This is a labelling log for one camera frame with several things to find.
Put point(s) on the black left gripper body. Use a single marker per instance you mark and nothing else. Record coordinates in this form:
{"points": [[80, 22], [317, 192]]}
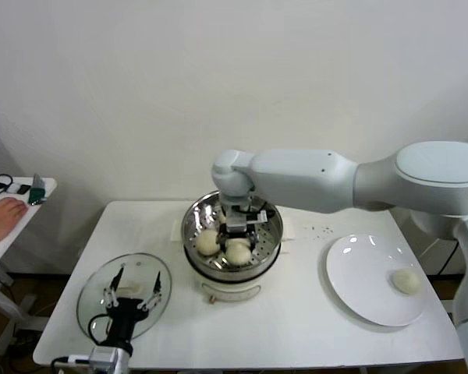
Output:
{"points": [[125, 313]]}

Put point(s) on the white round plate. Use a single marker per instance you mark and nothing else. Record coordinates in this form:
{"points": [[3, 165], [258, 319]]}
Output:
{"points": [[355, 272]]}

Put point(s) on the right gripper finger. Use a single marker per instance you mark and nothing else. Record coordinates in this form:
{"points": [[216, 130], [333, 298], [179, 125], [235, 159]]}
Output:
{"points": [[222, 241], [254, 240]]}

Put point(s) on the round glass lid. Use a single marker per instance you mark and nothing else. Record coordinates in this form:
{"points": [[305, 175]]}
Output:
{"points": [[89, 286]]}

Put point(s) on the stainless steel steamer basket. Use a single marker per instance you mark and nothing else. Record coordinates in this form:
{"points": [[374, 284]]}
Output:
{"points": [[274, 233]]}

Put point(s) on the grey metal tool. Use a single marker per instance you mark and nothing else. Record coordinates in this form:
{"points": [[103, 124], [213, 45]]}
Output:
{"points": [[37, 182]]}

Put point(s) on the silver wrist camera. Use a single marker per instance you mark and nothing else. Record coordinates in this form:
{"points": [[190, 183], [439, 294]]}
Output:
{"points": [[103, 356], [238, 224]]}

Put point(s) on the white side table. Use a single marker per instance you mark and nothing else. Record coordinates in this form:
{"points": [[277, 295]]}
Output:
{"points": [[23, 220]]}

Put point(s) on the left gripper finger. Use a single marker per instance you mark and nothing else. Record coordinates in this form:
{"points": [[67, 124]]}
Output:
{"points": [[157, 281], [119, 277]]}

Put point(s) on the white electric cooker base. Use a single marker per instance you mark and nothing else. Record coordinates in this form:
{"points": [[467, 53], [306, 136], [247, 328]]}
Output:
{"points": [[234, 290]]}

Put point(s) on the bare human foot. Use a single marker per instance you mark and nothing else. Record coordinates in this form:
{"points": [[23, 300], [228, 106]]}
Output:
{"points": [[0, 222]]}

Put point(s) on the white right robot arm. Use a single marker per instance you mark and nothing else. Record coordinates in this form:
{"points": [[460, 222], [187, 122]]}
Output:
{"points": [[296, 175]]}

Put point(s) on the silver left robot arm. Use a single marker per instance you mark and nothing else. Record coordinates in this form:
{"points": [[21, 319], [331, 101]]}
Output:
{"points": [[123, 364]]}

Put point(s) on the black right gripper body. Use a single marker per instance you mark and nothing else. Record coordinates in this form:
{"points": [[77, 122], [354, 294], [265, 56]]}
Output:
{"points": [[238, 235]]}

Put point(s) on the green flat object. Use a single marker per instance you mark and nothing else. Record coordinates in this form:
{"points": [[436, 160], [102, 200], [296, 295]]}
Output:
{"points": [[36, 196]]}

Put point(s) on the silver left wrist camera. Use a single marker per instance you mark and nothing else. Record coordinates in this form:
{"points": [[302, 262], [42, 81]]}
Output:
{"points": [[103, 356]]}

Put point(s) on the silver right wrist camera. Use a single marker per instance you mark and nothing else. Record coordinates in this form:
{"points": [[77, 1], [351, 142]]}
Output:
{"points": [[238, 224]]}

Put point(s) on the small white device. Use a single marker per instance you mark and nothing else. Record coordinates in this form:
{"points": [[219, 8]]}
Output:
{"points": [[11, 189]]}

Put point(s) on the small black device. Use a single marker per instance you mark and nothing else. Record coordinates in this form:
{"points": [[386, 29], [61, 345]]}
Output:
{"points": [[23, 190]]}

